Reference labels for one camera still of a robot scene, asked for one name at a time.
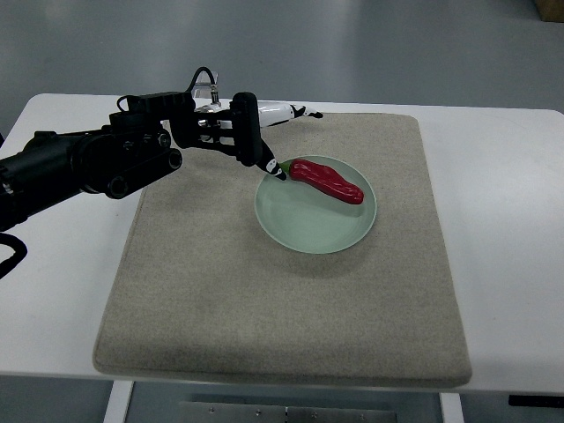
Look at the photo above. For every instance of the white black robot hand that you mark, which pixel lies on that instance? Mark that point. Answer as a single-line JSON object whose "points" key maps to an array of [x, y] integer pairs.
{"points": [[248, 117]]}

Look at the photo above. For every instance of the red chili pepper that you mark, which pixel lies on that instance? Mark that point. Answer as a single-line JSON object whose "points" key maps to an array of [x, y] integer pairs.
{"points": [[323, 178]]}

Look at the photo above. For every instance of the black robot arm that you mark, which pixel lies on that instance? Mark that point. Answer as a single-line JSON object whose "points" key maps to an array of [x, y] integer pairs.
{"points": [[130, 152]]}

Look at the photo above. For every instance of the light green plate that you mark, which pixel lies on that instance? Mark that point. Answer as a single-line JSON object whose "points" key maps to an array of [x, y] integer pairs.
{"points": [[306, 220]]}

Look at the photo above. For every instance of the beige felt mat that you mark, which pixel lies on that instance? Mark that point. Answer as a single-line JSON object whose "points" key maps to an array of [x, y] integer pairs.
{"points": [[203, 293]]}

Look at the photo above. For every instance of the brown cardboard box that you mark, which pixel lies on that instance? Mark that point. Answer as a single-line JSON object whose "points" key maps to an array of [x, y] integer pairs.
{"points": [[550, 10]]}

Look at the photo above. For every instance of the white table leg left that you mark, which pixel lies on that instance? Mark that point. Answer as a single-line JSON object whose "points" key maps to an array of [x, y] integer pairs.
{"points": [[118, 402]]}

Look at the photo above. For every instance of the white table leg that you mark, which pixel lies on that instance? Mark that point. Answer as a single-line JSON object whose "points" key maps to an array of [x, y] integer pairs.
{"points": [[118, 402], [451, 408]]}

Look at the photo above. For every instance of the white table leg right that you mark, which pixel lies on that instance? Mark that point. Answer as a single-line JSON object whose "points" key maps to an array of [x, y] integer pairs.
{"points": [[451, 408]]}

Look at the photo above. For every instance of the black table control panel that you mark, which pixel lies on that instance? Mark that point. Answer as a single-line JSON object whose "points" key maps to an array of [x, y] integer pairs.
{"points": [[536, 401]]}

